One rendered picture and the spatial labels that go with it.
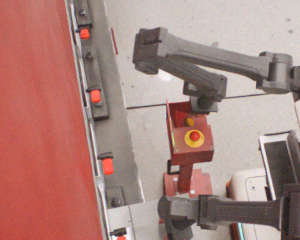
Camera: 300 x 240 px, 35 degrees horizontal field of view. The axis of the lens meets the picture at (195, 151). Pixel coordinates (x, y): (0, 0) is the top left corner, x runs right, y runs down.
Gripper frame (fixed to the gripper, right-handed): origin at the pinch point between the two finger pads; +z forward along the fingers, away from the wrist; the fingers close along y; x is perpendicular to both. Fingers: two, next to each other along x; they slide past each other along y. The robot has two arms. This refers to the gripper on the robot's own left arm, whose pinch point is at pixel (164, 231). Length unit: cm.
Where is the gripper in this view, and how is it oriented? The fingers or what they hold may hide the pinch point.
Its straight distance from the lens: 137.4
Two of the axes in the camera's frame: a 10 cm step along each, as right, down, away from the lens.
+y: 2.3, 8.9, -3.9
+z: -5.3, 4.5, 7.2
